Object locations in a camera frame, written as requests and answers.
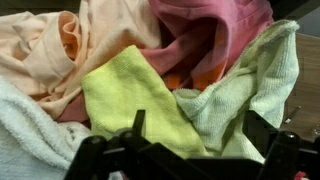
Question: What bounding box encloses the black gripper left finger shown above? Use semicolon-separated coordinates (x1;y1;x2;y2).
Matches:
64;109;201;180

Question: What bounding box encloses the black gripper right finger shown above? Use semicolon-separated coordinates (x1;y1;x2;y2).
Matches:
243;111;320;180

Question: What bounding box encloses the bright yellow microfibre cloth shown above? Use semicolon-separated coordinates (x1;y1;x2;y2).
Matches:
80;44;210;160

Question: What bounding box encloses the pink shirt with orange stripes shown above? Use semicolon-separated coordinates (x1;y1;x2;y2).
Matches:
56;0;275;124

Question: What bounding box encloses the small metal pen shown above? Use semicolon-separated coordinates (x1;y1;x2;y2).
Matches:
283;105;303;125

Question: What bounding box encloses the pale green towel cloth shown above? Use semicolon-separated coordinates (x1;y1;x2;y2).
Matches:
172;19;301;165

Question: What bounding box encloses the white terry towel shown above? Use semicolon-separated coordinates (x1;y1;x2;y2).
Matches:
0;74;126;180

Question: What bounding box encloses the peach shirt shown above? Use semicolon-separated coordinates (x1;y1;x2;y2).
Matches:
0;0;163;121

